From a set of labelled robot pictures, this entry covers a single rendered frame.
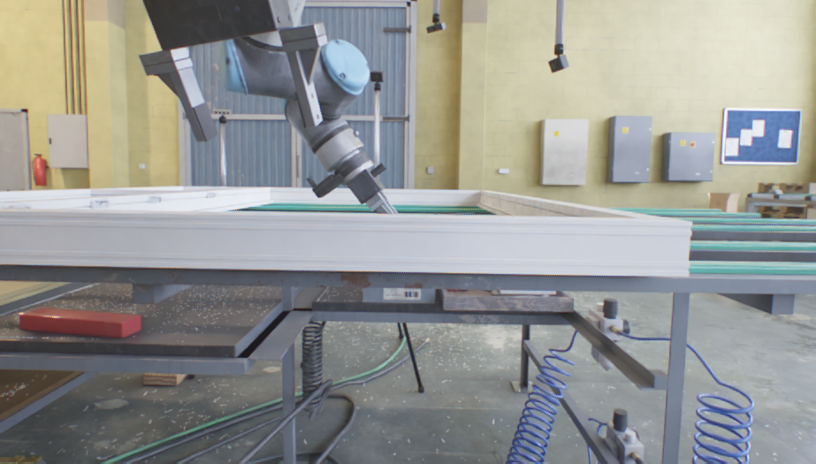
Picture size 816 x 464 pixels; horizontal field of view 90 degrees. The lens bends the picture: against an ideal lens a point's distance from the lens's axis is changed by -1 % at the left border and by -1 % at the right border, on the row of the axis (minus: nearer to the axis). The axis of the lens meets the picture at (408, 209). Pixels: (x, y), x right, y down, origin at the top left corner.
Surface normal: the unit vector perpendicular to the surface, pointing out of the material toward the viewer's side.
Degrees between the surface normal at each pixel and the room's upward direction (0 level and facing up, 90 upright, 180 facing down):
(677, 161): 90
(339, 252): 90
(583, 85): 90
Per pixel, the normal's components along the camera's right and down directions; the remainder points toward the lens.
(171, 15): -0.10, 0.47
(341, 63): 0.60, -0.34
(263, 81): 0.40, 0.74
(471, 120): -0.01, 0.07
